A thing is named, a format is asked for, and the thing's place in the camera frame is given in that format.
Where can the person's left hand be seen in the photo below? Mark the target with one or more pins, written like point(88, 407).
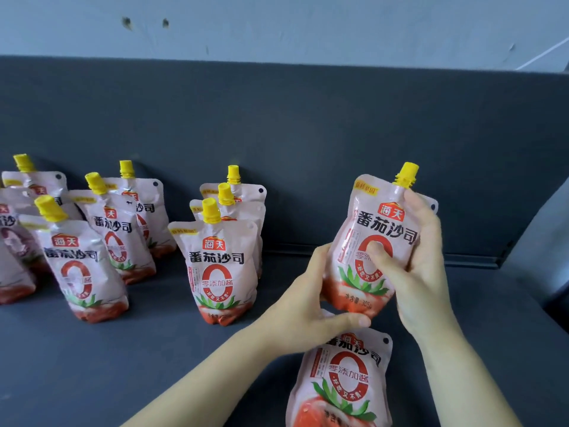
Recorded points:
point(302, 320)

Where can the person's right hand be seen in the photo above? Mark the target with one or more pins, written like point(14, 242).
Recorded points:
point(426, 289)

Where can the person's left forearm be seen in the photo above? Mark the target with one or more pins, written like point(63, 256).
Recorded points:
point(213, 386)

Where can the grey metal rack panel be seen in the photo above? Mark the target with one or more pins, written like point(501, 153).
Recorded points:
point(542, 253)

